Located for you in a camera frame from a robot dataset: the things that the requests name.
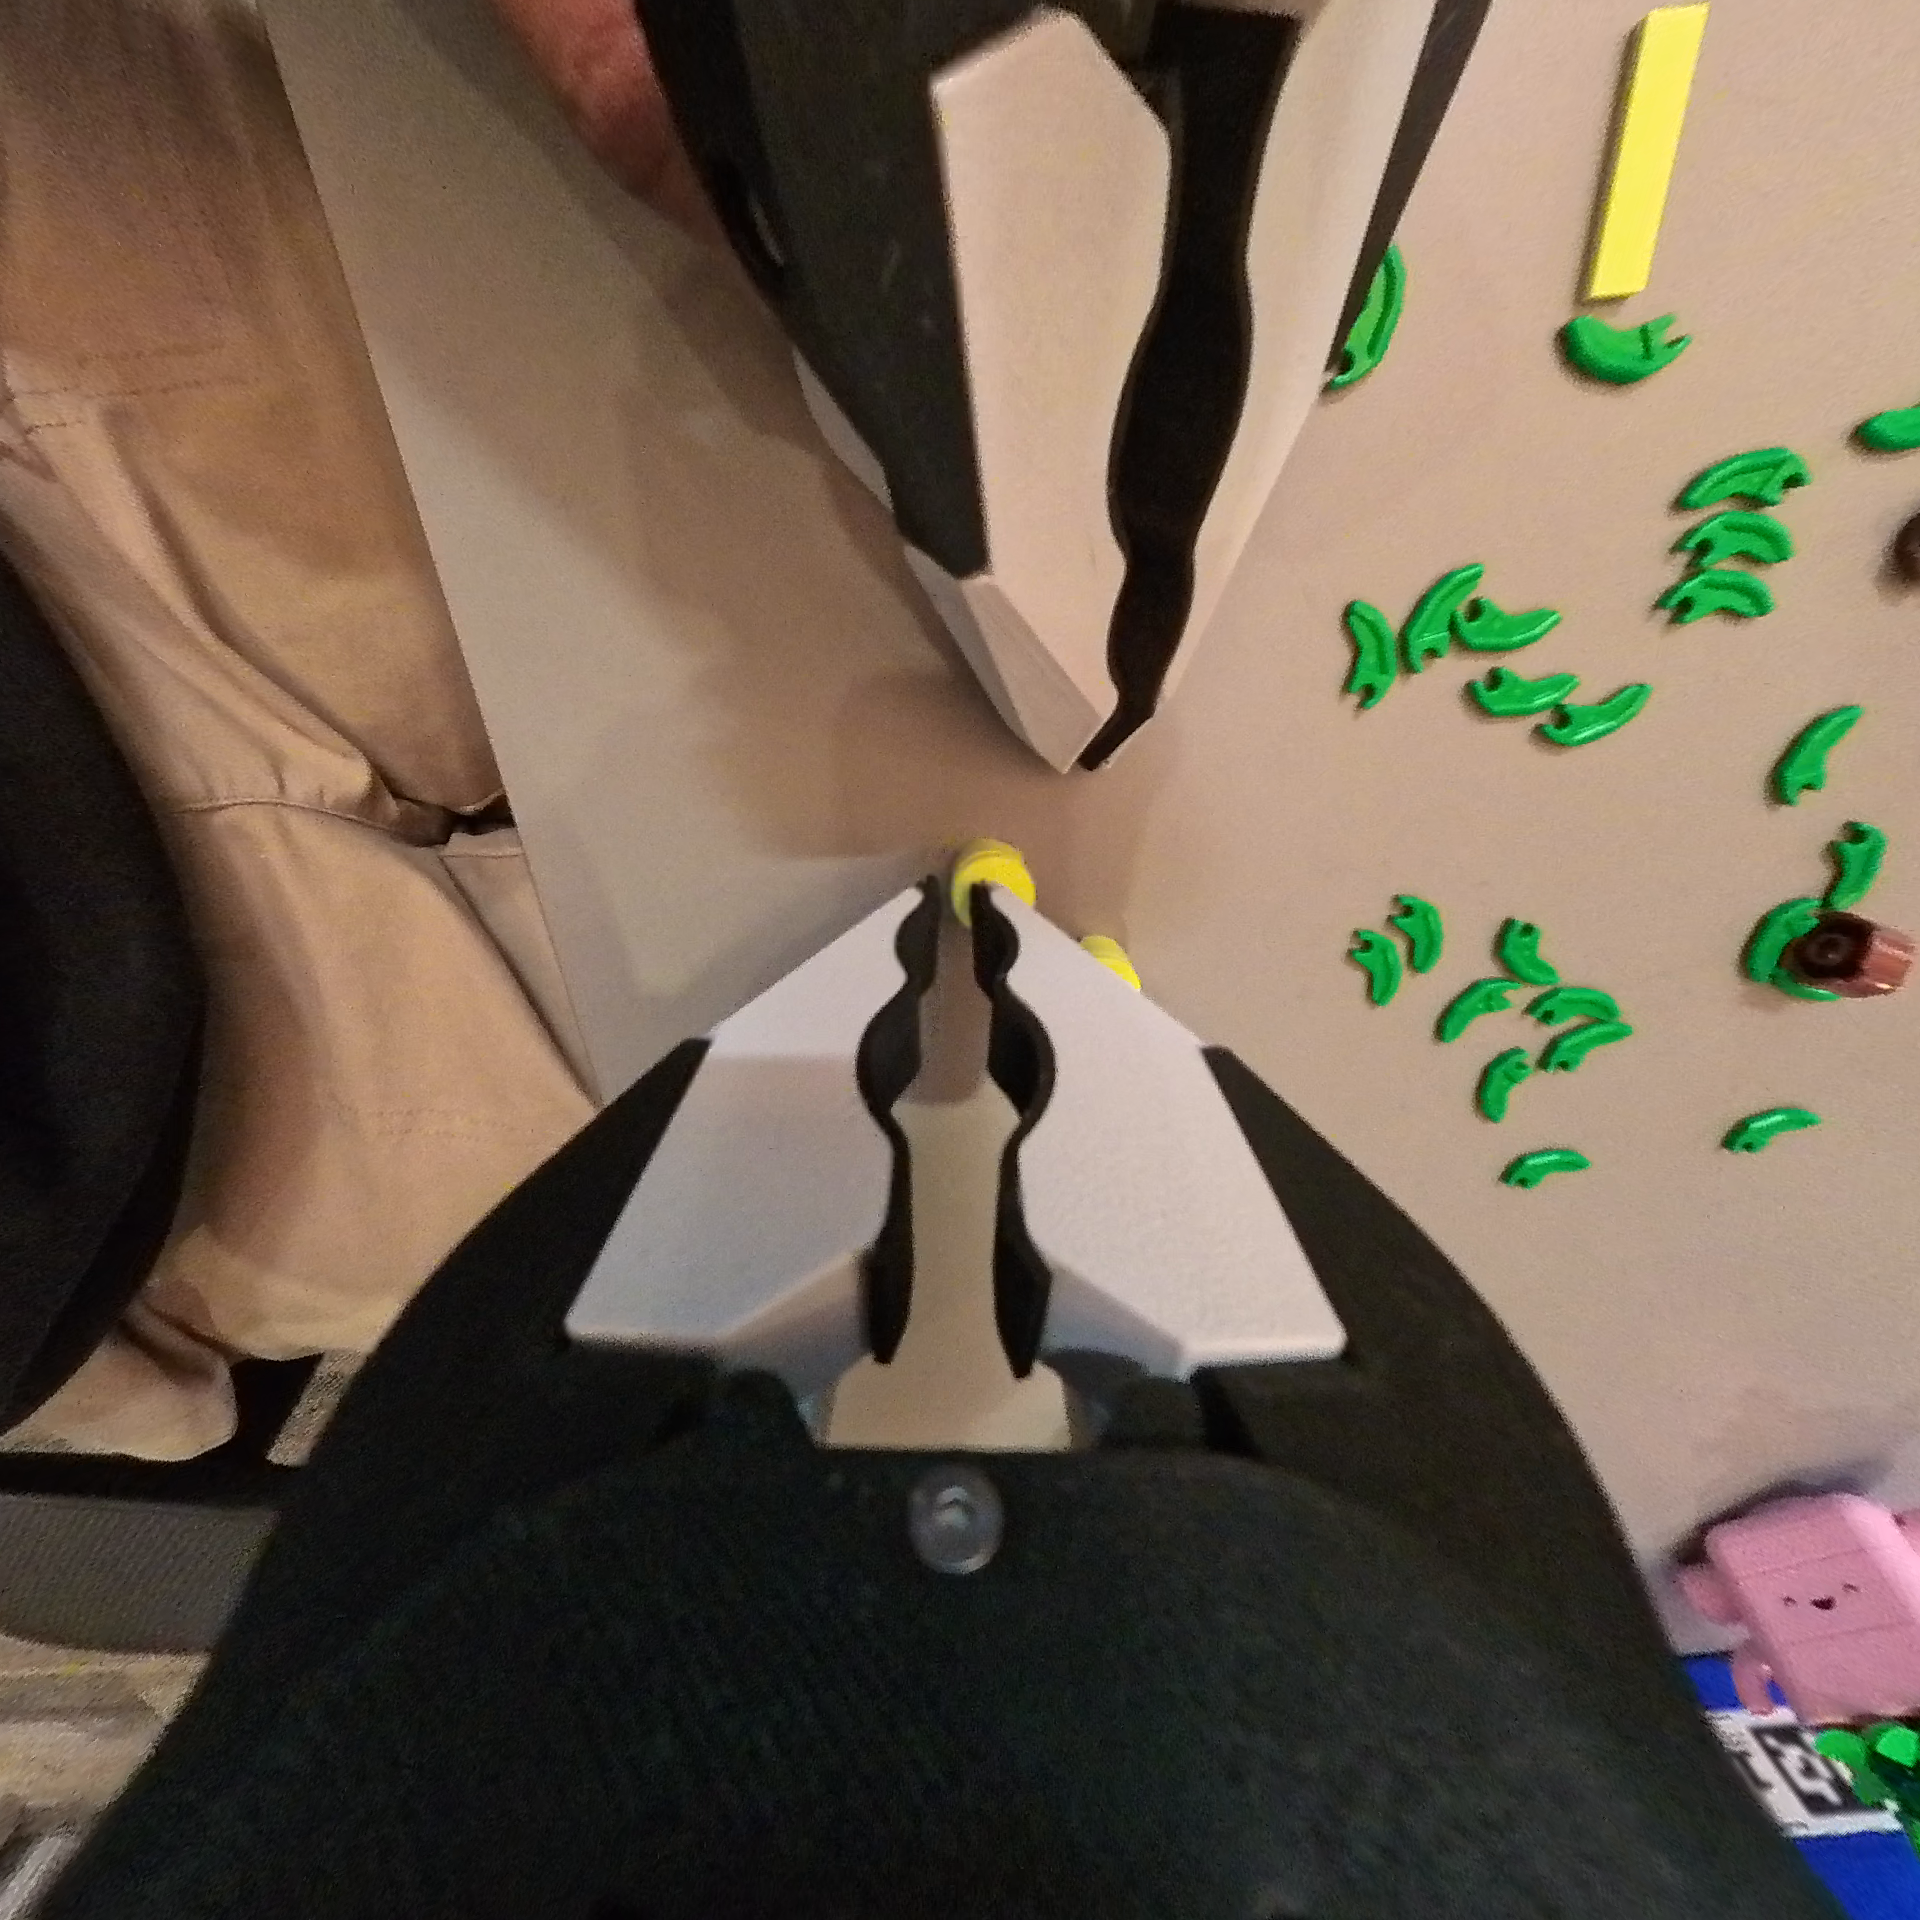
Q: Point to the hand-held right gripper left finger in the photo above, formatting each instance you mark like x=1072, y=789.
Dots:
x=735, y=1202

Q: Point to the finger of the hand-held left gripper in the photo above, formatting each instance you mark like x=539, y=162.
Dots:
x=1320, y=182
x=1049, y=375

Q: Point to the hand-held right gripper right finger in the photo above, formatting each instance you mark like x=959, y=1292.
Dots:
x=1185, y=1202

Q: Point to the lime round brick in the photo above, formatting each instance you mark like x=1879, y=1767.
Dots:
x=1012, y=886
x=1119, y=967

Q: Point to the person's left hand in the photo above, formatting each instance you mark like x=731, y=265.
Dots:
x=599, y=90

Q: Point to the yellow flat bar tile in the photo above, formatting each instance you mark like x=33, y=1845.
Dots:
x=1642, y=150

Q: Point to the scattered green leaf pieces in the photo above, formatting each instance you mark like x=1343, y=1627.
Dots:
x=1723, y=484

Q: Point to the person's beige trousers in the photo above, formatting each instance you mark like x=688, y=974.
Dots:
x=299, y=750

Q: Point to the person's black clothed body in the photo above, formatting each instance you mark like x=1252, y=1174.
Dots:
x=76, y=974

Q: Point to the brown block on green leaves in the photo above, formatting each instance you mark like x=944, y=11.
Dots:
x=1851, y=954

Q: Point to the pink brick flowerpot model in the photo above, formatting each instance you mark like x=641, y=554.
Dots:
x=1816, y=1605

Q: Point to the blue plastic bin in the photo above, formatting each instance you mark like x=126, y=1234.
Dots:
x=1875, y=1875

